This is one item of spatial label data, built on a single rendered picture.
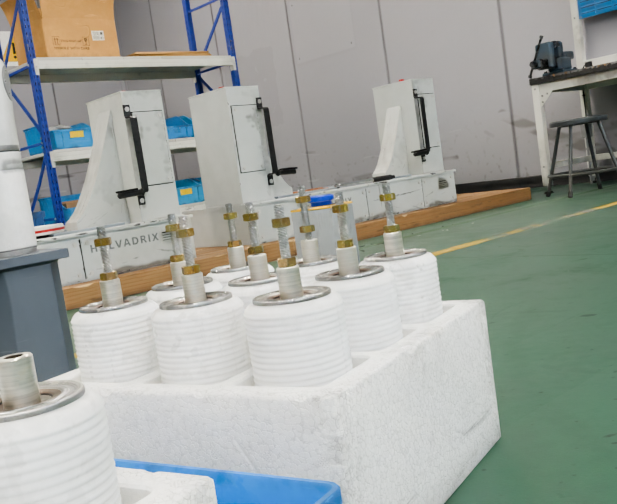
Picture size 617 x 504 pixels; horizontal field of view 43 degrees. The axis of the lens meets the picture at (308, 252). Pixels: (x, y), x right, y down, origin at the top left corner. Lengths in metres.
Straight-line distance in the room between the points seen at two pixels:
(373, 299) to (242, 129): 2.85
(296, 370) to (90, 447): 0.27
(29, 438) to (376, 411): 0.35
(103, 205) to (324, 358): 2.66
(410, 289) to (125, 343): 0.32
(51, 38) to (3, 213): 4.88
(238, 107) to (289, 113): 4.54
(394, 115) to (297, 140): 3.60
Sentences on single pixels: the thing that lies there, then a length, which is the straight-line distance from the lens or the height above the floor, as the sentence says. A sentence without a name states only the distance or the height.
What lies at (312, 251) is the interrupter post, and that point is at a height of 0.27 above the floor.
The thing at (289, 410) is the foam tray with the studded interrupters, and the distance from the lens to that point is 0.69.
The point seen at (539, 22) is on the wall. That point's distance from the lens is 6.34.
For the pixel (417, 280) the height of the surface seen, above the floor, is 0.23.
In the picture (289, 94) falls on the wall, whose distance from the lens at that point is 8.14.
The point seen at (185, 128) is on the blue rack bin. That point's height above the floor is 0.87.
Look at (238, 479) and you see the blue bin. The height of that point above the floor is 0.12.
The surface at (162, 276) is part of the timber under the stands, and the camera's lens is 3.17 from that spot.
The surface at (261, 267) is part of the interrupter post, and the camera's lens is 0.90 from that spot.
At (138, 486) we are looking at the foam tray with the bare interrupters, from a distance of 0.55.
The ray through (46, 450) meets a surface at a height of 0.23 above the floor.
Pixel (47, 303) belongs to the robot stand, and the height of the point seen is 0.21.
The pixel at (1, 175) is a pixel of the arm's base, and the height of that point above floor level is 0.43.
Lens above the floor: 0.37
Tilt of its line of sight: 6 degrees down
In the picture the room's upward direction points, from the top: 8 degrees counter-clockwise
